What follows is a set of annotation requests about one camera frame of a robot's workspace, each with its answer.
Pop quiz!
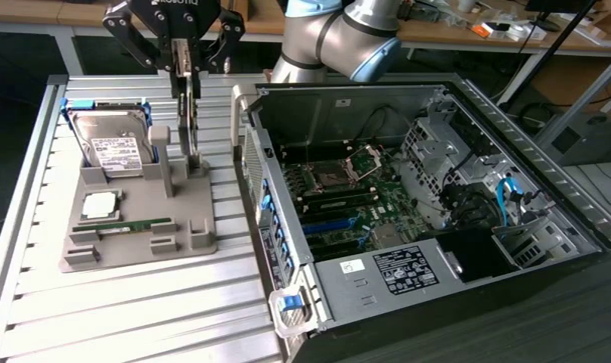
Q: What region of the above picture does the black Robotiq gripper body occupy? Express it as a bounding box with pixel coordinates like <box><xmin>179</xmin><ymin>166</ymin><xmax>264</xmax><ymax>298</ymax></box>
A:
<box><xmin>128</xmin><ymin>0</ymin><xmax>221</xmax><ymax>39</ymax></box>

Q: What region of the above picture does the graphics card with metal bracket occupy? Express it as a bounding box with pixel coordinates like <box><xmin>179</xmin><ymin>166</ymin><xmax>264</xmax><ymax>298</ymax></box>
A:
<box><xmin>171</xmin><ymin>37</ymin><xmax>204</xmax><ymax>160</ymax></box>

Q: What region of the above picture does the hard disk with blue carrier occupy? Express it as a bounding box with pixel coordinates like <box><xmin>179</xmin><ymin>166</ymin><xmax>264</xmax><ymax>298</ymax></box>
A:
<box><xmin>60</xmin><ymin>97</ymin><xmax>159</xmax><ymax>178</ymax></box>

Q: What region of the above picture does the open black PC case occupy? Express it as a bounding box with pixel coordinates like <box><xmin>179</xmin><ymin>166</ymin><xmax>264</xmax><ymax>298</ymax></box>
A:
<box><xmin>231</xmin><ymin>73</ymin><xmax>611</xmax><ymax>363</ymax></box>

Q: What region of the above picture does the CPU socket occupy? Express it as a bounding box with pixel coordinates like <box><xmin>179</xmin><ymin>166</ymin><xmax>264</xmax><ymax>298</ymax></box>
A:
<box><xmin>308</xmin><ymin>160</ymin><xmax>358</xmax><ymax>190</ymax></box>

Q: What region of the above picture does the metal socket cover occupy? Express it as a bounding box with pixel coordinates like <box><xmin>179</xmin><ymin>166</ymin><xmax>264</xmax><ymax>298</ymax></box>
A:
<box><xmin>343</xmin><ymin>145</ymin><xmax>387</xmax><ymax>178</ymax></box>

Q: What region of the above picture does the grey plastic parts rack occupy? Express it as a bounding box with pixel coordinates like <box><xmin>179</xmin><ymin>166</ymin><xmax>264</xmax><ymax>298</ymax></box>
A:
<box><xmin>57</xmin><ymin>124</ymin><xmax>220</xmax><ymax>274</ymax></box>

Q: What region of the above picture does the silver CPU chip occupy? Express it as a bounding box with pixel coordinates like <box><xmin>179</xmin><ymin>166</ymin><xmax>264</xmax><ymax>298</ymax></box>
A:
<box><xmin>80</xmin><ymin>191</ymin><xmax>121</xmax><ymax>221</ymax></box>

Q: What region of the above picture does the black RAM stick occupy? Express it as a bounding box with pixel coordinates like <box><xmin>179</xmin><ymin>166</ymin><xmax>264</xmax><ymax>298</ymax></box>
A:
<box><xmin>304</xmin><ymin>188</ymin><xmax>375</xmax><ymax>215</ymax></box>

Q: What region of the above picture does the silver metal disk bay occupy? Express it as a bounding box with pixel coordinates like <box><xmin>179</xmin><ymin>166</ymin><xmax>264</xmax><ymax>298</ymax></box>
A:
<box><xmin>400</xmin><ymin>113</ymin><xmax>463</xmax><ymax>190</ymax></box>

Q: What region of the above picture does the green RAM stick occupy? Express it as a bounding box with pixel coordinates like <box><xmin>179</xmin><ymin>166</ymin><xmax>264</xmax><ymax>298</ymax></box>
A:
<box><xmin>76</xmin><ymin>217</ymin><xmax>171</xmax><ymax>234</ymax></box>

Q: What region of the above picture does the blue expansion slot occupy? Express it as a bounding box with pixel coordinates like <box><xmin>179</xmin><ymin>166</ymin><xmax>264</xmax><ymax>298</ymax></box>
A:
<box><xmin>303</xmin><ymin>217</ymin><xmax>360</xmax><ymax>235</ymax></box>

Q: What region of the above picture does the green motherboard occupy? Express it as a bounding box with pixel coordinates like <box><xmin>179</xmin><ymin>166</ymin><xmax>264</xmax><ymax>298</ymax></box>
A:
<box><xmin>279</xmin><ymin>143</ymin><xmax>438</xmax><ymax>262</ymax></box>

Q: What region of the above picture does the white box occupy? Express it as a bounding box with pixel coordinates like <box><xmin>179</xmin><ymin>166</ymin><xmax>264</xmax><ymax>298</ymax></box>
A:
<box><xmin>506</xmin><ymin>23</ymin><xmax>547</xmax><ymax>42</ymax></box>

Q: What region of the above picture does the silver chipset heatsink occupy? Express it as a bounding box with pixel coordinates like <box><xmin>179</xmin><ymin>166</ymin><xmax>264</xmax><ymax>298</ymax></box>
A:
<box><xmin>374</xmin><ymin>225</ymin><xmax>406</xmax><ymax>247</ymax></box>

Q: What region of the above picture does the black monitor stand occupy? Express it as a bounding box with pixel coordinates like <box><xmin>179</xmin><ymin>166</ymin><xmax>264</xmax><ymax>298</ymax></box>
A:
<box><xmin>526</xmin><ymin>0</ymin><xmax>563</xmax><ymax>32</ymax></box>

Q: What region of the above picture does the black slanted pole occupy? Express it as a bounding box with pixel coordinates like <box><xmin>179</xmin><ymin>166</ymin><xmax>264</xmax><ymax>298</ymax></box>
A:
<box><xmin>497</xmin><ymin>0</ymin><xmax>601</xmax><ymax>110</ymax></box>

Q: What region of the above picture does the silver power supply unit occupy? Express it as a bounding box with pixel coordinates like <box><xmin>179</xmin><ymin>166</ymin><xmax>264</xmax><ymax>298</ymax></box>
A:
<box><xmin>312</xmin><ymin>241</ymin><xmax>460</xmax><ymax>322</ymax></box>

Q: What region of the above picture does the grey computer tower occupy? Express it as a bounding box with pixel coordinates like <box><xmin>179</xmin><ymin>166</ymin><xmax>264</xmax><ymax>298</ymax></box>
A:
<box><xmin>535</xmin><ymin>109</ymin><xmax>611</xmax><ymax>167</ymax></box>

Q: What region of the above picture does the wooden desk with white frame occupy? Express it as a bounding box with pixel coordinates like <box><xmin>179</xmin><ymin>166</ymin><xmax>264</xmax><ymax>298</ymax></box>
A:
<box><xmin>0</xmin><ymin>0</ymin><xmax>287</xmax><ymax>76</ymax></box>
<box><xmin>399</xmin><ymin>0</ymin><xmax>611</xmax><ymax>60</ymax></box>

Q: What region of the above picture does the black wire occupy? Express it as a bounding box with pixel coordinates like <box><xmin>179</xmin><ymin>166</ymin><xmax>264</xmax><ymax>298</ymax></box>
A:
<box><xmin>358</xmin><ymin>104</ymin><xmax>412</xmax><ymax>152</ymax></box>

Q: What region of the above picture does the blue SATA wire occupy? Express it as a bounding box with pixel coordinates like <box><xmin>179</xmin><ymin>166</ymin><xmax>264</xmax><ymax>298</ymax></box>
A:
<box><xmin>497</xmin><ymin>175</ymin><xmax>523</xmax><ymax>228</ymax></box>

